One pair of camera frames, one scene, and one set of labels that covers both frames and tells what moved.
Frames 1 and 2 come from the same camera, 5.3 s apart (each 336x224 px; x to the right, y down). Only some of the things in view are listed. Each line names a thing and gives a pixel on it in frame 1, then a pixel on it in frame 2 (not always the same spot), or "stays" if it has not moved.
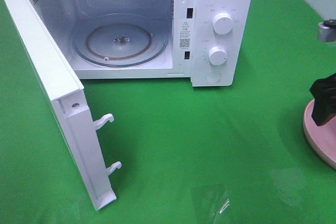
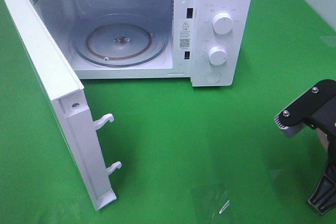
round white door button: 213,77 stays
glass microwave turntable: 120,40 stays
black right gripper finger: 323,91 to 317,108
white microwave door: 65,93 stays
